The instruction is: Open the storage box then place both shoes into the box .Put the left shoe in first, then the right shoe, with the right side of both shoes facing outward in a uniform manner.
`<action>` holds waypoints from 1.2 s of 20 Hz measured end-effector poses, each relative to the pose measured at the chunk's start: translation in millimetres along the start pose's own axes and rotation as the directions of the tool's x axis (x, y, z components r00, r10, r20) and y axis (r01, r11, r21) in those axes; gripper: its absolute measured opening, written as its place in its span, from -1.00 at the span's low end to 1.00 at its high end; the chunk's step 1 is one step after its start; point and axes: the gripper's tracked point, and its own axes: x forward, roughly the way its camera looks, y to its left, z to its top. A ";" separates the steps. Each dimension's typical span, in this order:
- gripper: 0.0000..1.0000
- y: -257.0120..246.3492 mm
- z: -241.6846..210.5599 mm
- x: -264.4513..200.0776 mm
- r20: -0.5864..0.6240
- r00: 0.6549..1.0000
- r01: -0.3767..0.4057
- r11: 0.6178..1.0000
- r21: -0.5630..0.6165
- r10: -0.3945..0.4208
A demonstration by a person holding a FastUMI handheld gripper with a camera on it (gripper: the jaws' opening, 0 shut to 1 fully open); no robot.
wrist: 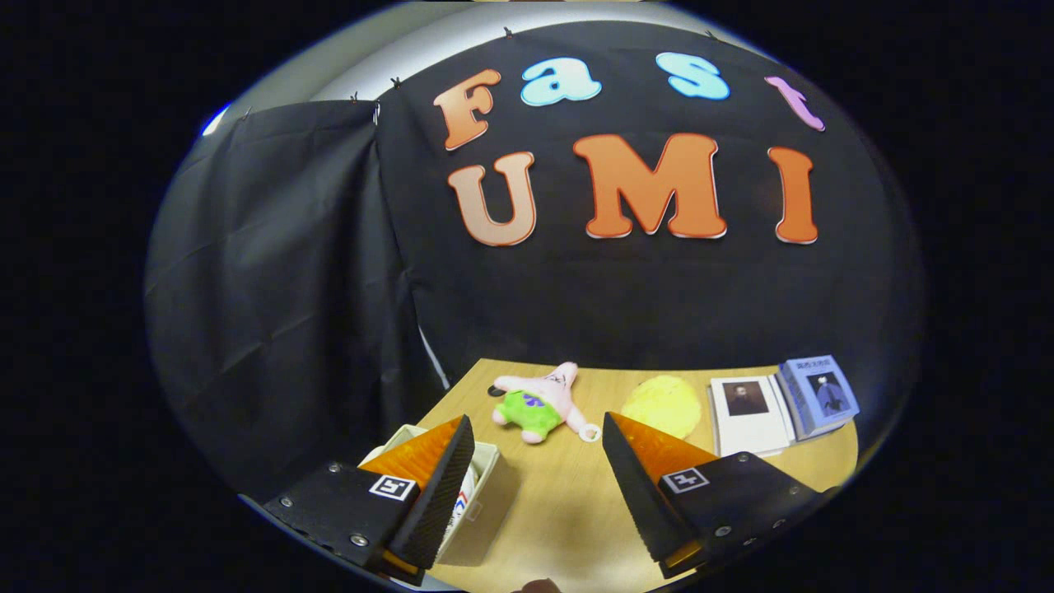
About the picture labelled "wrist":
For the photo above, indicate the pink starfish plush toy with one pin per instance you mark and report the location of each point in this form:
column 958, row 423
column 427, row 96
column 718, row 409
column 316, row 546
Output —
column 539, row 408

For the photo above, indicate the white portrait book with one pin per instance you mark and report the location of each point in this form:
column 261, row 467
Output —
column 749, row 420

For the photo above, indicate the ceiling light panel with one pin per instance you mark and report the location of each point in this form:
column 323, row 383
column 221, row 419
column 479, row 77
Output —
column 216, row 120

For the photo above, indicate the beige fabric storage box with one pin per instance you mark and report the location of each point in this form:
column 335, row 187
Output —
column 490, row 511

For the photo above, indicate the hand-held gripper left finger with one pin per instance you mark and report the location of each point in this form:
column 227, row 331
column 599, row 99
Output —
column 440, row 494

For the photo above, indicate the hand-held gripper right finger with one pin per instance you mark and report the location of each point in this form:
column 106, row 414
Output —
column 638, row 494

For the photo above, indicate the white canvas shoe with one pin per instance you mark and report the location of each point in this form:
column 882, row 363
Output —
column 463, row 498

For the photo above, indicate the blue portrait book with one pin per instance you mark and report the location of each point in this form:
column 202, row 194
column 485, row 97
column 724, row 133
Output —
column 823, row 395

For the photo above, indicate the yellow plush cushion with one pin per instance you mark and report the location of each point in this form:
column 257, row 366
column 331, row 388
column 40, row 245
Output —
column 661, row 406

